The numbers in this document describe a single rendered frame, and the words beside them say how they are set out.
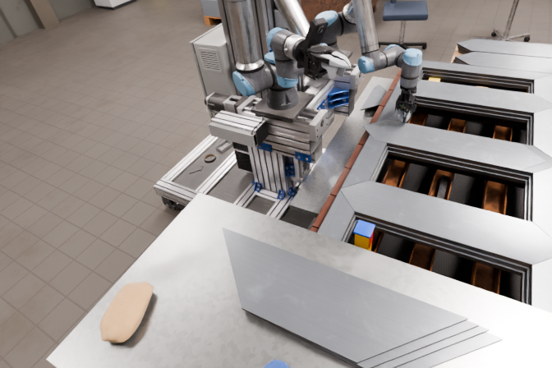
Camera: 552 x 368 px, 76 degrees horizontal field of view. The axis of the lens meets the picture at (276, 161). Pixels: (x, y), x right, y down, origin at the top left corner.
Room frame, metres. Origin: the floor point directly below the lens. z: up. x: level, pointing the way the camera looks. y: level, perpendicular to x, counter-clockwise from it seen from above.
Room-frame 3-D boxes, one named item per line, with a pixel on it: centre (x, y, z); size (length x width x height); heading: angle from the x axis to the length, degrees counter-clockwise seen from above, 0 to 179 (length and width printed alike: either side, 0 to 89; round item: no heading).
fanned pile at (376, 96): (1.89, -0.70, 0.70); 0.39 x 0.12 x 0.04; 146
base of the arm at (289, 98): (1.44, -0.07, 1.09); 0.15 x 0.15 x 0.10
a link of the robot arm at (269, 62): (1.44, -0.07, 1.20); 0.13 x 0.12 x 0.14; 119
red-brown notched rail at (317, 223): (1.38, -0.46, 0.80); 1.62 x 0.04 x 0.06; 146
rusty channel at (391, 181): (1.28, -0.61, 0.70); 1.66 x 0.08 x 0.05; 146
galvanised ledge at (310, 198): (1.61, -0.48, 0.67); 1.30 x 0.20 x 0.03; 146
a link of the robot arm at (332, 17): (1.85, -0.37, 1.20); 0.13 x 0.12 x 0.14; 105
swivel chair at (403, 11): (3.96, -1.64, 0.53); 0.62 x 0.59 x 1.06; 50
